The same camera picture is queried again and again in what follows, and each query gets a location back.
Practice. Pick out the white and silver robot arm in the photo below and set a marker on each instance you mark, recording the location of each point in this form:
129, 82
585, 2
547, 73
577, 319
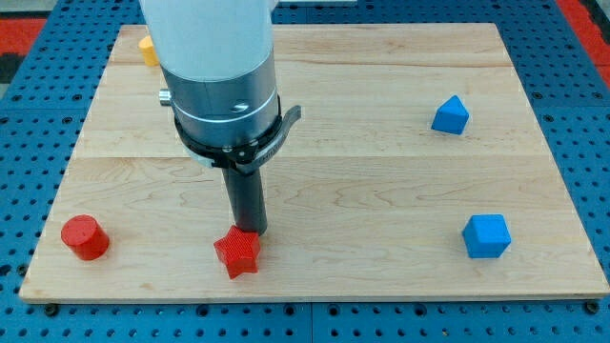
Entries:
217, 57

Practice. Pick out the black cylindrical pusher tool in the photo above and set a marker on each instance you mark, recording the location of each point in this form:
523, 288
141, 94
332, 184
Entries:
246, 196

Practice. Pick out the wooden board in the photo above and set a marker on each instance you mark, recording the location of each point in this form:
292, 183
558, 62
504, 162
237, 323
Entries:
365, 202

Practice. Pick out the red star block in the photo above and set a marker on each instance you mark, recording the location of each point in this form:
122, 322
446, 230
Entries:
238, 251

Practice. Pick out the blue triangular prism block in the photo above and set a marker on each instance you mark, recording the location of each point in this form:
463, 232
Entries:
451, 117

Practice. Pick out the blue cube block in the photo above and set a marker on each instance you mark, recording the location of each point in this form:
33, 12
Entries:
486, 235

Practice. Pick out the yellow block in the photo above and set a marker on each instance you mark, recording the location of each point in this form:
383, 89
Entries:
147, 50

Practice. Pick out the red cylinder block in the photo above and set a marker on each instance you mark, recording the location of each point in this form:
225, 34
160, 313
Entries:
84, 236

